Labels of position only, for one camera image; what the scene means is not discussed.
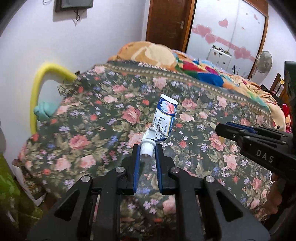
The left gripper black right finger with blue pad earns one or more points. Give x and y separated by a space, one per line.
162 164

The white box with holes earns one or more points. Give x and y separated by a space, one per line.
219 57

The wooden chair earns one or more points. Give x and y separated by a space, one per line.
278 86

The green patterned bag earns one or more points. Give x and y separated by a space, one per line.
18 211

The brown wooden door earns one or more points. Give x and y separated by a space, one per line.
169 22

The wardrobe with pink hearts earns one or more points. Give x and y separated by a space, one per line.
235 26

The white blue toothpaste tube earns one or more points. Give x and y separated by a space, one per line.
160 128

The teal cloth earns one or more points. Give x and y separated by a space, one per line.
44 110

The white electric fan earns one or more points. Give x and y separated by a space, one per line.
263 63

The wall mounted dark frame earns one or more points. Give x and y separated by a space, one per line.
67 5

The white paper bag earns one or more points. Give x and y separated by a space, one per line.
35 192

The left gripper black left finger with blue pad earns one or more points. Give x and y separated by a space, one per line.
135 167

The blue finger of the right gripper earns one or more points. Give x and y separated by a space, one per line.
242 128

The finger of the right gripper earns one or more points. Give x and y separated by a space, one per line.
222 131

